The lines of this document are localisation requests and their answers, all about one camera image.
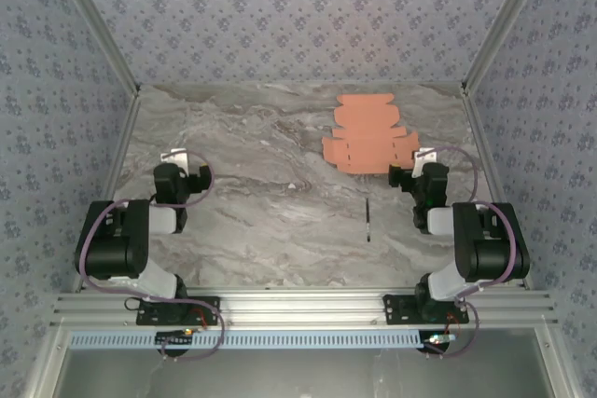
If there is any orange paper box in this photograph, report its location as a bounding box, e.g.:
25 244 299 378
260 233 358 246
321 93 421 176

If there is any small circuit board adapter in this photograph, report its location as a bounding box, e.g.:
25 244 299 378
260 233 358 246
422 332 457 348
156 328 196 348

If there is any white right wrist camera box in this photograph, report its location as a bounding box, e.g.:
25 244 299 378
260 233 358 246
414 147 439 176

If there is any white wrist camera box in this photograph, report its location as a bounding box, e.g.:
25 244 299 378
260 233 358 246
161 149 189 172
414 147 439 176

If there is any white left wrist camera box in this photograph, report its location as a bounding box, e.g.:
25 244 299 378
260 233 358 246
161 149 189 172

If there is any aluminium table side rail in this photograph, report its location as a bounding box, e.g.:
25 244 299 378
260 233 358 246
69 88 143 295
461 85 534 291

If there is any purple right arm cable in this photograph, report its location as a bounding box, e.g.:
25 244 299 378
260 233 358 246
426 145 521 360

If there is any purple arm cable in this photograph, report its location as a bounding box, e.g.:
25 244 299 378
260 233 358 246
76 150 226 363
426 145 521 360

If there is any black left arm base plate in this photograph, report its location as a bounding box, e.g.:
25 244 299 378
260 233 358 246
136 295 221 327

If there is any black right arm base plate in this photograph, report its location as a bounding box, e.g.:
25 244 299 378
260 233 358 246
382 294 470 326

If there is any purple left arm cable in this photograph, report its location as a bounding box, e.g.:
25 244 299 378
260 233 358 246
76 150 226 363

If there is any aluminium mounting rail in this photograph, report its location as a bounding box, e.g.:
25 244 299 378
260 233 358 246
50 289 560 330

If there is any aluminium frame post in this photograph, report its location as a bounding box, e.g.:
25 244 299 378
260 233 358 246
46 0 143 96
460 0 559 96

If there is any light blue slotted cable duct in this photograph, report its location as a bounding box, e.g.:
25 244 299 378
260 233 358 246
69 329 421 351

